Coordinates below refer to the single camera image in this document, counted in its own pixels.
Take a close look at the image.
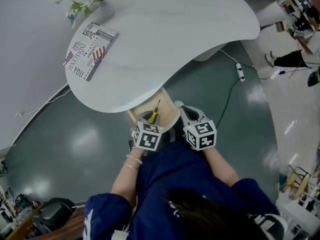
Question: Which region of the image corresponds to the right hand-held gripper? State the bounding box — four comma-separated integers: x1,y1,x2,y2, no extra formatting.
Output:
174,100,218,151

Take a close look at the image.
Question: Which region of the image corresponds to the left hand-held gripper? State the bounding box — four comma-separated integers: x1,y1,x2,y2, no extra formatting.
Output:
131,110,163,152

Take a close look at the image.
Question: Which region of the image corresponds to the yellow black screwdriver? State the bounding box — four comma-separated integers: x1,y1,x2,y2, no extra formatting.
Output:
147,99,162,124

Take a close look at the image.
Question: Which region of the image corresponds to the wooden drawer with white front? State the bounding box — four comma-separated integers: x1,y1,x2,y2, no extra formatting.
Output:
126,86,181,131

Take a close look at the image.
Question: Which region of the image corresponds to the person's right forearm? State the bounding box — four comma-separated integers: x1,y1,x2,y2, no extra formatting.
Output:
202,146,241,187

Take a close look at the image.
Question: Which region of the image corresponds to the person's left forearm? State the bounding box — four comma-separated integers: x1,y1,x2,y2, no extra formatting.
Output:
110,146,143,196

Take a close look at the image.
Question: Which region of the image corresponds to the navy blue shirt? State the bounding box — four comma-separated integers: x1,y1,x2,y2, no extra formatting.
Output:
84,141,288,240

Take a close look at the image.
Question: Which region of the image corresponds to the white power strip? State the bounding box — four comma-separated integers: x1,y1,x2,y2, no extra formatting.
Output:
235,62,246,83

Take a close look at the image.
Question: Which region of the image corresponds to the white curved desk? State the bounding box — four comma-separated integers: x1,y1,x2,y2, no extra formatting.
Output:
65,0,261,114

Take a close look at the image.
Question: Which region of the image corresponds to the black and white printed book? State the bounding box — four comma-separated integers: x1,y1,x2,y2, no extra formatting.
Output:
62,21,120,82

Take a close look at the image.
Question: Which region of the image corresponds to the white vase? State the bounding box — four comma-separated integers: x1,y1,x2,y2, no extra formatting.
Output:
98,0,116,19

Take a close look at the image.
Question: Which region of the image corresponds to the black and green shoe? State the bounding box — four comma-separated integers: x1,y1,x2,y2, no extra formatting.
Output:
307,67,320,87

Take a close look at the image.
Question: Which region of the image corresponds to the wooden folding stool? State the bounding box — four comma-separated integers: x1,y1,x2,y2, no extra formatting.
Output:
282,165,312,201

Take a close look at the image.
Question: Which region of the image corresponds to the dark brown wooden bench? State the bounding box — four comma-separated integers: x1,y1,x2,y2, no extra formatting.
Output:
14,203,86,240

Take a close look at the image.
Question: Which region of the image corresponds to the black office chair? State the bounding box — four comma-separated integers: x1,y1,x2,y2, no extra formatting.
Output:
32,197,76,235

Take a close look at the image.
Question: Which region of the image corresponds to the white shelf rack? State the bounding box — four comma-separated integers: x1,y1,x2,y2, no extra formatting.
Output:
276,191,320,240

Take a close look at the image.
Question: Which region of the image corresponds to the black power cable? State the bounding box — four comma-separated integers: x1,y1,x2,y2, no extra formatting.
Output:
216,78,241,127

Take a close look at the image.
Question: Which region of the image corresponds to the pale bead bracelet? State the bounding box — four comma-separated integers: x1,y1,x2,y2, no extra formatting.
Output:
125,154,143,165

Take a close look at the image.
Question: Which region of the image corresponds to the thin gold bracelet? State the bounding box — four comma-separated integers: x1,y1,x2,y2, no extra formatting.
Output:
123,161,139,171

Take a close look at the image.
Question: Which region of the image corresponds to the thin black cable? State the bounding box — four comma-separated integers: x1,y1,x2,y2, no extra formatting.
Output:
241,62,313,81

